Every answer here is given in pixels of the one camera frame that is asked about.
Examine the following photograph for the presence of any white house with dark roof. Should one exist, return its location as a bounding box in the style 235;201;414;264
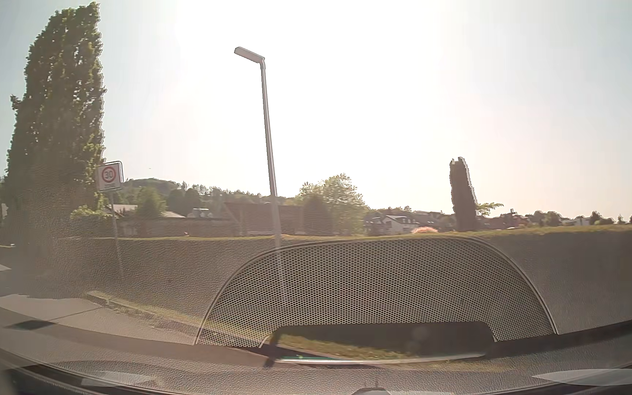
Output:
366;214;421;236

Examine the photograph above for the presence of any long trimmed green hedge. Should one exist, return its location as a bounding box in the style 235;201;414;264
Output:
0;225;632;335

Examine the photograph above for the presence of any dark brown roofed building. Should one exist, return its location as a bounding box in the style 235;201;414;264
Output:
223;202;306;237

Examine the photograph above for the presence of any car's own bonnet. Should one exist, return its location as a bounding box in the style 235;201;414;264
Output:
0;311;632;395

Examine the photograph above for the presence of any round leafy green tree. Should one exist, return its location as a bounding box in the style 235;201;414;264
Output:
295;174;368;236

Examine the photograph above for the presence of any row of distant houses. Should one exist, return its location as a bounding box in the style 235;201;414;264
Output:
420;210;632;230

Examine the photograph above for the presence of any wooded hill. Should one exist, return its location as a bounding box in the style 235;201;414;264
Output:
113;177;295;217

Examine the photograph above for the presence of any low grey roofed building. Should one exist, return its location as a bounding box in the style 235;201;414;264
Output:
109;204;186;238

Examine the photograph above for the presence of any speed limit zone sign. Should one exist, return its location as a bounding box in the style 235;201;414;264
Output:
95;161;126;281

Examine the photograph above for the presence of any tall poplar tree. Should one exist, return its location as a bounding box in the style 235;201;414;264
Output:
2;1;108;242

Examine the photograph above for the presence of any grey asphalt road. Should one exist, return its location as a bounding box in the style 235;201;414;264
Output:
0;251;273;367

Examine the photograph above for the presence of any narrow dark columnar tree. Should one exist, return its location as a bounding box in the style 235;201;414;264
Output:
449;157;479;232

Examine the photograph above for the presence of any grey lamp post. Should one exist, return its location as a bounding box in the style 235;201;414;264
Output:
234;46;285;308

